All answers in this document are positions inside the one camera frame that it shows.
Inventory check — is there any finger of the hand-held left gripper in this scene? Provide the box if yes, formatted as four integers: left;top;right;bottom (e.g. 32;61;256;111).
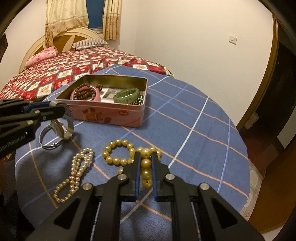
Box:
0;104;69;139
0;98;58;113

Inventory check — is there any window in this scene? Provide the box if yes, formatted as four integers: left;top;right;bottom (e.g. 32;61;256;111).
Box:
85;0;105;33

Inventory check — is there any white box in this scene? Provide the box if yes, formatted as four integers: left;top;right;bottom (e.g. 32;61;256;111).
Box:
245;113;259;129

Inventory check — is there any gold bead necklace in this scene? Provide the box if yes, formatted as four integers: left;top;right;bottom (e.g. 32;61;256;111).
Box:
102;138;162;189

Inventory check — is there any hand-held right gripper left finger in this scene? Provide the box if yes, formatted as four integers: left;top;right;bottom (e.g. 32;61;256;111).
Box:
26;151;142;241

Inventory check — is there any brown bead bracelet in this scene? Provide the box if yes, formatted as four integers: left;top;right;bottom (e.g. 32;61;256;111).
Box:
73;83;104;101

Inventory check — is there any cream patterned table cover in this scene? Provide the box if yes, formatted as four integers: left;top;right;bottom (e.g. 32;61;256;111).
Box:
240;162;264;220

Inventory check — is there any pink tin box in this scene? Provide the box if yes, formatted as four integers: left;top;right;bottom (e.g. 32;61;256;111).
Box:
55;74;148;128

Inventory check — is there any thin silver bangle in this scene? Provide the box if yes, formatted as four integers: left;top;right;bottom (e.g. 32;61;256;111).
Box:
39;125;66;150

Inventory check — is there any wide cream patterned curtain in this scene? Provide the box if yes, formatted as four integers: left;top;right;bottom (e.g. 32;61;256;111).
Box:
45;0;89;47

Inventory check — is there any dark bead bracelet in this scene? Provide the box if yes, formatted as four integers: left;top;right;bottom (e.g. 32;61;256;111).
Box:
128;94;146;105

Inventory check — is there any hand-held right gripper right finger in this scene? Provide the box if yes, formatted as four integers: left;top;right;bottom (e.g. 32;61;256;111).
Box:
151;152;265;241

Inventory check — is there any small pearl bead necklace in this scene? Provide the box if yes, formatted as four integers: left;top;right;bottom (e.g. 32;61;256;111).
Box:
53;148;95;204

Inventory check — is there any pink pillow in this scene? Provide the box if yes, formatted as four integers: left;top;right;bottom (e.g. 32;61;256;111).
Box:
25;46;58;67

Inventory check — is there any green jade bracelet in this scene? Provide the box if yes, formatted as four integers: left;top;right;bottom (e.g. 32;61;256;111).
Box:
113;88;140;103

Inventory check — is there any red patterned bed blanket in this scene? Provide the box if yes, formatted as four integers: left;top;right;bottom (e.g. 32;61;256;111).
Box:
0;47;171;102

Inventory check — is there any wide silver bangle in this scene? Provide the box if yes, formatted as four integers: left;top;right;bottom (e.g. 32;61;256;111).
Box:
50;101;74;141

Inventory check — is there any pink bangle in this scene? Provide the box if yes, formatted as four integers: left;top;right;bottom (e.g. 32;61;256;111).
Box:
70;85;101;102

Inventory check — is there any printed paper card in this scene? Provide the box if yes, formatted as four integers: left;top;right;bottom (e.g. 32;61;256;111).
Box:
100;88;145;102

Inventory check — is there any wooden door frame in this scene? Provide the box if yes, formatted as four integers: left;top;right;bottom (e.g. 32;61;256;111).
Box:
236;14;279;132

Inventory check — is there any striped pillow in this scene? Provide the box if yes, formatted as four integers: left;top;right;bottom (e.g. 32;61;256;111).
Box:
71;39;109;50

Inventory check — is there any cream wooden headboard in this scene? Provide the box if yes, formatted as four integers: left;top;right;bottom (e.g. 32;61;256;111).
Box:
18;26;110;72

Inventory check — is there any narrow cream patterned curtain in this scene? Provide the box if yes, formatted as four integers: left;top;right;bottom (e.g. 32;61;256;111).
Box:
103;0;122;40

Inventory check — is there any blue plaid tablecloth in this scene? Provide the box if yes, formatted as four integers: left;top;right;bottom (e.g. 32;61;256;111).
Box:
15;64;251;241

